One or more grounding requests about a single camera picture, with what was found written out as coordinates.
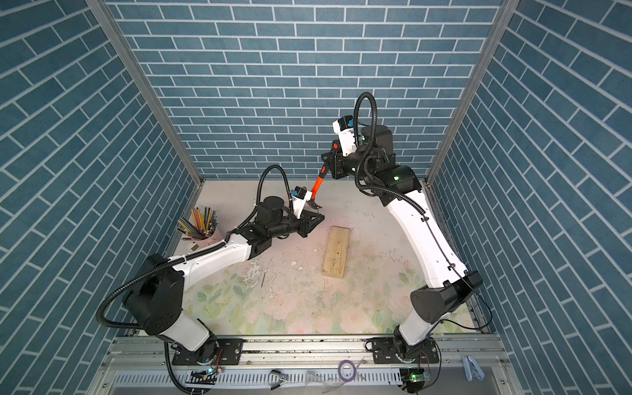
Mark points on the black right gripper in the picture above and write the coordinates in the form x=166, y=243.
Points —
x=338, y=161

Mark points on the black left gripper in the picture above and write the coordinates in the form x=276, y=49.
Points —
x=304, y=221

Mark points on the red-handled claw hammer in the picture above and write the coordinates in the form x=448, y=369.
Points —
x=315, y=189

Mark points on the wooden block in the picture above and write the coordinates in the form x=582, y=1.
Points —
x=336, y=252

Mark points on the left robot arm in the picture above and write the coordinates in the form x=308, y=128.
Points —
x=152, y=301

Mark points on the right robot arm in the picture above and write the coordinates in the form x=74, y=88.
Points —
x=366, y=154

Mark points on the pink pencil cup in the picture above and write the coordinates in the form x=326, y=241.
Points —
x=217, y=236

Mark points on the black binder clip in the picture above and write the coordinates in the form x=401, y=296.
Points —
x=276, y=379

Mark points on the grey clamp tool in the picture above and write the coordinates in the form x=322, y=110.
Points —
x=472, y=369

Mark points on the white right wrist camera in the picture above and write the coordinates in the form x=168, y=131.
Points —
x=345, y=143

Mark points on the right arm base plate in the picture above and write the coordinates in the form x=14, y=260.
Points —
x=393, y=350

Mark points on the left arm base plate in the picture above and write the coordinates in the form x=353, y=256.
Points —
x=218, y=352

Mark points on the aluminium mounting rail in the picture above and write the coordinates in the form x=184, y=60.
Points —
x=315, y=365

